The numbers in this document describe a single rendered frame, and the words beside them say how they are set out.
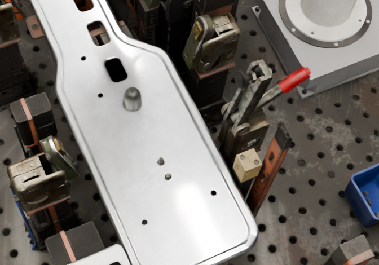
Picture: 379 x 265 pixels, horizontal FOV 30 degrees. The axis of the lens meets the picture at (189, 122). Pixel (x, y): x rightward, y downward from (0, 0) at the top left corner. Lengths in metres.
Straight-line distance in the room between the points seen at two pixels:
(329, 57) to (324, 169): 0.25
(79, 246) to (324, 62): 0.72
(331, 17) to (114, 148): 0.63
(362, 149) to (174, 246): 0.62
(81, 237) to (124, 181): 0.12
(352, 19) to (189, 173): 0.64
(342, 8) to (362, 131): 0.29
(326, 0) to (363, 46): 0.16
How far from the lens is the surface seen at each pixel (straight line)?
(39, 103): 1.31
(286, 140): 1.07
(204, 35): 1.27
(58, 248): 1.22
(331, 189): 1.60
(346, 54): 1.65
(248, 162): 1.19
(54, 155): 1.14
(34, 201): 1.27
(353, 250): 1.03
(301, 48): 1.64
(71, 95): 1.30
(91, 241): 1.22
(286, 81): 1.19
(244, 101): 1.17
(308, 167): 1.61
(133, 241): 1.20
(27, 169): 1.20
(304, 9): 1.67
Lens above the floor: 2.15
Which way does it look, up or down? 64 degrees down
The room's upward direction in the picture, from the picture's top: 9 degrees clockwise
